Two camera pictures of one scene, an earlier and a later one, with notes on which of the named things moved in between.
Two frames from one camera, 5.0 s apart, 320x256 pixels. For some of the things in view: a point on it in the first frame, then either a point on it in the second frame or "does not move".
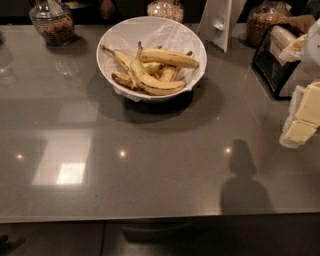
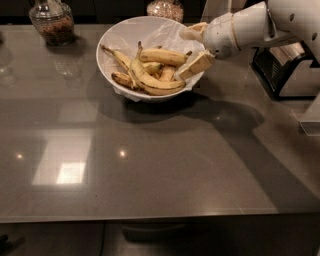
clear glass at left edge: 8,75 does not move
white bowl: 151,32 does not move
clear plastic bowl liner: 152,32 does not move
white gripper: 313,46 to 220,36
